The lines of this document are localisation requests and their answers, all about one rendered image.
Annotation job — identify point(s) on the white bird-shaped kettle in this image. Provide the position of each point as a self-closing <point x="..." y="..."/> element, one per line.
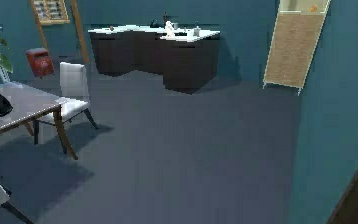
<point x="169" y="29"/>

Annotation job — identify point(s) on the dark kitchen counter cabinet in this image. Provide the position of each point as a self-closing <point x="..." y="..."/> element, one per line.
<point x="173" y="55"/>

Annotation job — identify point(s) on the grey metal cup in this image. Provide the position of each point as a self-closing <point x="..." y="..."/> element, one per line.
<point x="196" y="31"/>

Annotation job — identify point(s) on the black faucet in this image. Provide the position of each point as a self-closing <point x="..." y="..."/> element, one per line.
<point x="165" y="18"/>

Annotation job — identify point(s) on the white chair with dark legs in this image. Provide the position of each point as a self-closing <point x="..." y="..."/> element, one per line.
<point x="72" y="93"/>

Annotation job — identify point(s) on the red bin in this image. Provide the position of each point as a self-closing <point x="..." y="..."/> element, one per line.
<point x="39" y="62"/>

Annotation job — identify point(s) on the grey table with wooden legs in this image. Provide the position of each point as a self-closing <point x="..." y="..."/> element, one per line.
<point x="23" y="103"/>

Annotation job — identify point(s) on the small orange object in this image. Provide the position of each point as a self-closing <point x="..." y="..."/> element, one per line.
<point x="313" y="8"/>

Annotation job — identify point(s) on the dark brown door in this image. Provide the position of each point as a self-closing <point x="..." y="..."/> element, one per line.
<point x="353" y="200"/>

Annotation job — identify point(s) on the wooden frame with window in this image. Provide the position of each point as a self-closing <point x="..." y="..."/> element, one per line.
<point x="53" y="15"/>

